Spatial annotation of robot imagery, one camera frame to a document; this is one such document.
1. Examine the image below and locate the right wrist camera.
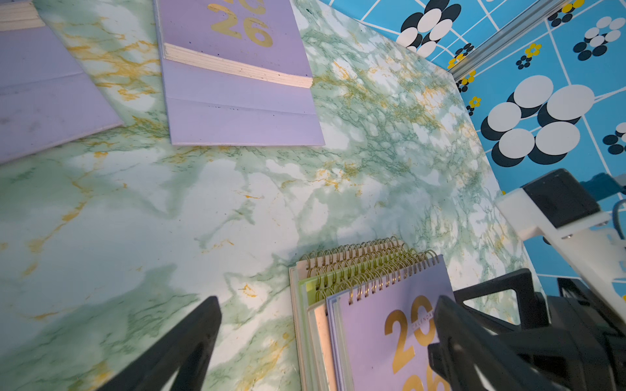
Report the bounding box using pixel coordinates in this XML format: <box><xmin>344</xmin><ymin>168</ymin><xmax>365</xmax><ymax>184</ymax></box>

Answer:
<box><xmin>496</xmin><ymin>169</ymin><xmax>625</xmax><ymax>319</ymax></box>

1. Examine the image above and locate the right aluminium corner post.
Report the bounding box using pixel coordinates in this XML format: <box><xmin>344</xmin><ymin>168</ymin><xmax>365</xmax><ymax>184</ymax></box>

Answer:
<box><xmin>450</xmin><ymin>0</ymin><xmax>567</xmax><ymax>81</ymax></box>

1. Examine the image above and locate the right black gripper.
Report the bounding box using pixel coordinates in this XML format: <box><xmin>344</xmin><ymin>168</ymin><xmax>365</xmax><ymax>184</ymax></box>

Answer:
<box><xmin>454</xmin><ymin>268</ymin><xmax>625</xmax><ymax>390</ymax></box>

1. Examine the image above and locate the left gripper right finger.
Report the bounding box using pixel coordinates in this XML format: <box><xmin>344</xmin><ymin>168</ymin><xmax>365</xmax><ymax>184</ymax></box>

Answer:
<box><xmin>428</xmin><ymin>296</ymin><xmax>556</xmax><ymax>390</ymax></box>

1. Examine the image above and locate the green calendar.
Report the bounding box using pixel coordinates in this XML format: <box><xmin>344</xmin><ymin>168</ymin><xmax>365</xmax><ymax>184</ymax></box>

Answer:
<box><xmin>297</xmin><ymin>241</ymin><xmax>412</xmax><ymax>391</ymax></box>

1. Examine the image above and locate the purple calendar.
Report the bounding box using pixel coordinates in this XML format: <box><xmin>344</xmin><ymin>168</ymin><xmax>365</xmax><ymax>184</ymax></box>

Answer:
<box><xmin>1</xmin><ymin>1</ymin><xmax>123</xmax><ymax>163</ymax></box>
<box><xmin>326</xmin><ymin>250</ymin><xmax>453</xmax><ymax>390</ymax></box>
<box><xmin>153</xmin><ymin>0</ymin><xmax>324</xmax><ymax>147</ymax></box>

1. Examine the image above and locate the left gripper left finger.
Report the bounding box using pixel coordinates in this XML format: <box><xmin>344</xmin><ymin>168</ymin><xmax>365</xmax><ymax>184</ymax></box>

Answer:
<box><xmin>100</xmin><ymin>297</ymin><xmax>222</xmax><ymax>390</ymax></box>

